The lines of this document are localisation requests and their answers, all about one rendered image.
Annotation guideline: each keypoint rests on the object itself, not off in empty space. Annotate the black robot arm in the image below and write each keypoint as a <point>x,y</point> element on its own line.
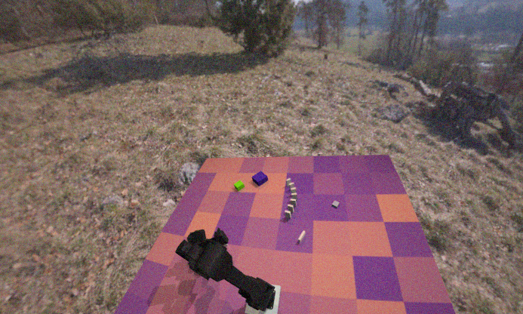
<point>211,259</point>

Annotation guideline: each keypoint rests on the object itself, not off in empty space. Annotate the green cube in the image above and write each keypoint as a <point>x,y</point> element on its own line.
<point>239,185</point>

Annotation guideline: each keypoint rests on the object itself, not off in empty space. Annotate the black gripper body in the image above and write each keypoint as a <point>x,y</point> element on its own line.
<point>220,237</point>

